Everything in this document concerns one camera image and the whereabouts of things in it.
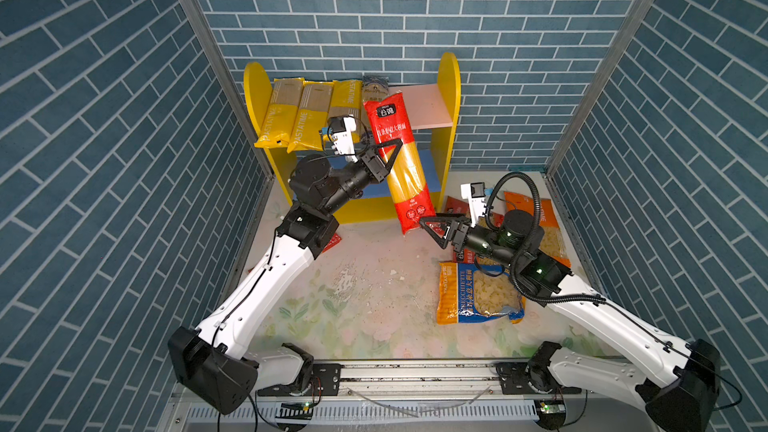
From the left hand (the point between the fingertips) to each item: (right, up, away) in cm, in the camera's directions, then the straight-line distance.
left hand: (402, 144), depth 59 cm
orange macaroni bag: (+50, -25, +39) cm, 68 cm away
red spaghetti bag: (-22, -25, +40) cm, 52 cm away
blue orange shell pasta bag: (+18, -38, +24) cm, 49 cm away
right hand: (+5, -15, +5) cm, 16 cm away
